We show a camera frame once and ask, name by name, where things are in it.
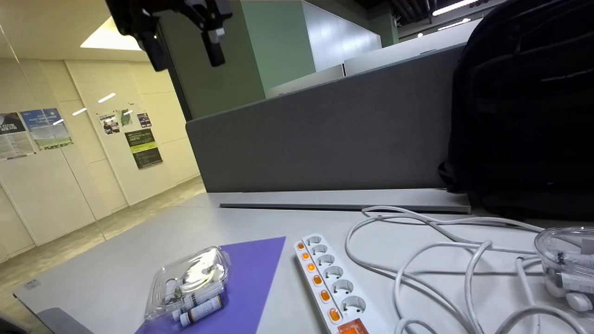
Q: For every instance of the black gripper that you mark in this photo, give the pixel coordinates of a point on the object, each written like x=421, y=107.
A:
x=162, y=12

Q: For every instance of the white power strip orange switches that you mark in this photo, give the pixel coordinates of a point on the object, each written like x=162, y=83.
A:
x=329, y=285

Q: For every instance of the square ceiling light panel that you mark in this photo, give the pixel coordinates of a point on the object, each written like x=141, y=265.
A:
x=111, y=38

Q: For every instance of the green pillar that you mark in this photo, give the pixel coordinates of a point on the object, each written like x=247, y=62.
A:
x=271, y=44

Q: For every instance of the grey desk partition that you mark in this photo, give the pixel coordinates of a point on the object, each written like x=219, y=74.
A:
x=321, y=137

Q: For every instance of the clear bag of white adapters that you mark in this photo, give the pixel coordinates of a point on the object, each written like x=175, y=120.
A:
x=191, y=287

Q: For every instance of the black backpack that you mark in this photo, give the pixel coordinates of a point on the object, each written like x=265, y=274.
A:
x=525, y=113

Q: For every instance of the clear bag with white chargers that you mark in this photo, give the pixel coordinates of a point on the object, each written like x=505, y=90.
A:
x=572, y=267

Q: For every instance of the small wall photo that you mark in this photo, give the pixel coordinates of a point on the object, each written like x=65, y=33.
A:
x=126, y=118
x=110, y=126
x=143, y=120

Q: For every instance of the dark green wall poster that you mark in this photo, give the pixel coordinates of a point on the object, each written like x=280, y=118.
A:
x=143, y=150

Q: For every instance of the blue wall poster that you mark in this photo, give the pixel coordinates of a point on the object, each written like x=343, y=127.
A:
x=46, y=129

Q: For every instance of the grey wall poster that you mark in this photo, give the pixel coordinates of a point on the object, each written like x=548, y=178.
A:
x=11, y=139

